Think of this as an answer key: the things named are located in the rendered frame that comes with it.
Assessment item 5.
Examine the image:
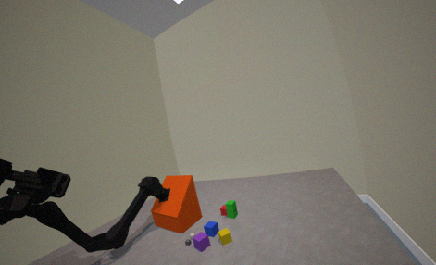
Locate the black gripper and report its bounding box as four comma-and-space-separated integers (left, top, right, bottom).
0, 158, 71, 199

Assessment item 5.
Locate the blue block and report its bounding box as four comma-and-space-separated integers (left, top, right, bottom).
204, 221, 219, 237

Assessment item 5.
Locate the purple block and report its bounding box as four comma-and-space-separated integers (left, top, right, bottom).
193, 232, 211, 252

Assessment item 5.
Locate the yellow cube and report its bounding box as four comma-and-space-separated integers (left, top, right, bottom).
218, 228, 232, 245

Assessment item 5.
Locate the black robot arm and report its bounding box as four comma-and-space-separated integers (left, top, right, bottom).
0, 177, 170, 253

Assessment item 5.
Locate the green block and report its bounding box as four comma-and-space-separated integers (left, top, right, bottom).
227, 208, 238, 219
226, 200, 236, 211

